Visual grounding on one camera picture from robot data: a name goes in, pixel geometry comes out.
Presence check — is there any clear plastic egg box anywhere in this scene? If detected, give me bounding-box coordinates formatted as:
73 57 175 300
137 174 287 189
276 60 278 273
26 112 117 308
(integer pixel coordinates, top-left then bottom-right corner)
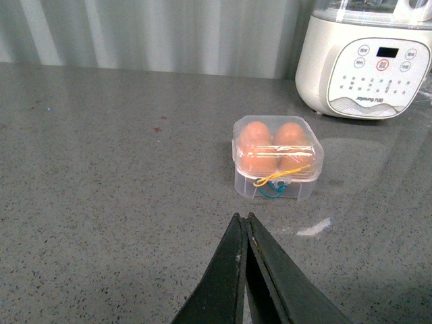
232 115 324 200

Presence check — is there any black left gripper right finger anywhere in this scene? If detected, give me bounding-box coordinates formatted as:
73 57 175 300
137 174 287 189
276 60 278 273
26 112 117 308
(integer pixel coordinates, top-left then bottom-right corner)
246 213 350 323

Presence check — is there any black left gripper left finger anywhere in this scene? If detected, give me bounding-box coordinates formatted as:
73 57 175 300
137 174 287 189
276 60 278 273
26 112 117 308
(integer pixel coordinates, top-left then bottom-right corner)
172 213 248 323

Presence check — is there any white Joyoung blender appliance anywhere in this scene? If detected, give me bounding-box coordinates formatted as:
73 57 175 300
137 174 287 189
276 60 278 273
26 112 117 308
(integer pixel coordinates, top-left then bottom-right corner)
295 1 431 120

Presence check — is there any brown egg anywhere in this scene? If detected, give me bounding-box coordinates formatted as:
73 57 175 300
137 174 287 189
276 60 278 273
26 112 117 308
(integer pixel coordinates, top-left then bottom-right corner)
240 145 278 174
277 145 315 171
239 121 271 145
273 122 307 146

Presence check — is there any blue rubber band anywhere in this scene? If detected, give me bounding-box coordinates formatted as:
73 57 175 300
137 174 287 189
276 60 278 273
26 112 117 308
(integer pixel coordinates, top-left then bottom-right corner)
257 182 287 198

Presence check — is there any yellow rubber band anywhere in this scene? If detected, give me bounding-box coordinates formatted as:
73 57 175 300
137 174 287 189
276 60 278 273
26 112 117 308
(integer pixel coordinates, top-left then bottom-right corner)
253 164 311 188

